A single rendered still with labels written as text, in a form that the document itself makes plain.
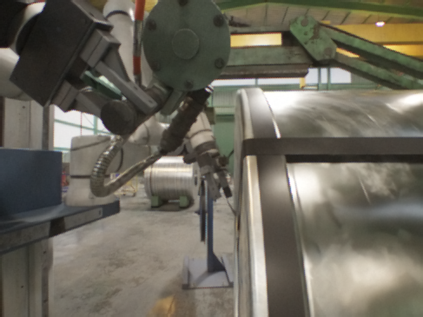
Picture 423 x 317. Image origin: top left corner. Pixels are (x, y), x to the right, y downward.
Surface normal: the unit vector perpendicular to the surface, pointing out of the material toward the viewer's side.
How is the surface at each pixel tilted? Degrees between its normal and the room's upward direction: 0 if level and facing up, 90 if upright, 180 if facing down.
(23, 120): 90
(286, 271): 62
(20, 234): 90
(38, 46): 115
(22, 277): 90
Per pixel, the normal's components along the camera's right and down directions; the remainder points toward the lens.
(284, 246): -0.07, -0.52
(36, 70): -0.08, 0.40
